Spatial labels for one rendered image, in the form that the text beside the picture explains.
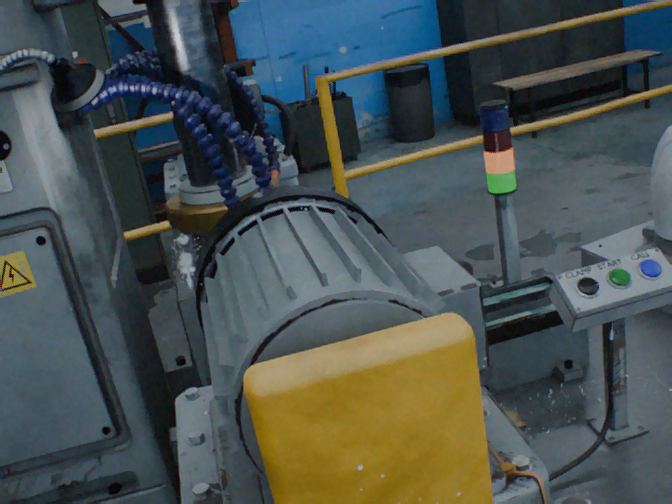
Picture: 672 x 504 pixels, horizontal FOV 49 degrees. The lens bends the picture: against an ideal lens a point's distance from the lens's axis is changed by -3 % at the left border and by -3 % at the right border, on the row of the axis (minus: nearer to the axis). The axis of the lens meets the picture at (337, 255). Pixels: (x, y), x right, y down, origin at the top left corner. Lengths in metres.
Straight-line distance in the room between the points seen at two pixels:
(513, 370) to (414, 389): 0.94
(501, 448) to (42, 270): 0.64
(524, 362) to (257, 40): 5.19
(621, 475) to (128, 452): 0.71
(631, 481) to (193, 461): 0.68
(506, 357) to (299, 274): 0.87
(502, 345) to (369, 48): 5.44
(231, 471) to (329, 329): 0.22
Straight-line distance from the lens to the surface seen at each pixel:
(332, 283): 0.49
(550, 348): 1.38
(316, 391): 0.41
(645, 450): 1.23
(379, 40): 6.66
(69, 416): 1.12
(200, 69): 1.11
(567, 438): 1.25
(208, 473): 0.68
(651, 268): 1.14
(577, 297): 1.09
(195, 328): 1.10
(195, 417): 0.76
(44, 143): 1.00
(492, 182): 1.62
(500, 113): 1.58
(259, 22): 6.32
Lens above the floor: 1.55
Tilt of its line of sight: 21 degrees down
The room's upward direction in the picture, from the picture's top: 11 degrees counter-clockwise
